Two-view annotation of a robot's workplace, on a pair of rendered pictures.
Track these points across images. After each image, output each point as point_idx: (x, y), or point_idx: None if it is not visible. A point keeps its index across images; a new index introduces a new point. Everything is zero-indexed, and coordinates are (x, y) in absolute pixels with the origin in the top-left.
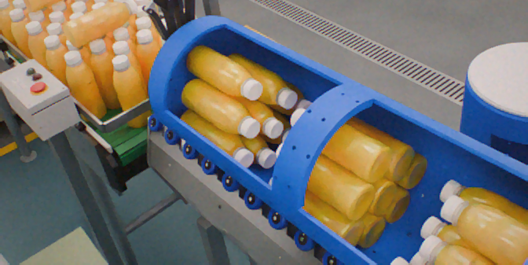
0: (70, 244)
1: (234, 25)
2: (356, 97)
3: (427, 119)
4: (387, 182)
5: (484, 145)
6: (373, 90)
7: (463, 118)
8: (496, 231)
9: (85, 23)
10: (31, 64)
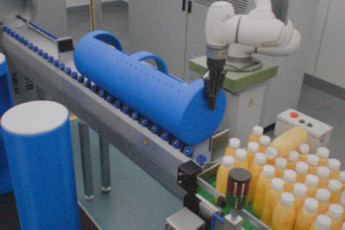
0: (235, 77)
1: (182, 86)
2: (135, 54)
3: (115, 53)
4: None
5: (102, 49)
6: (126, 64)
7: (69, 138)
8: (110, 45)
9: (289, 129)
10: (315, 131)
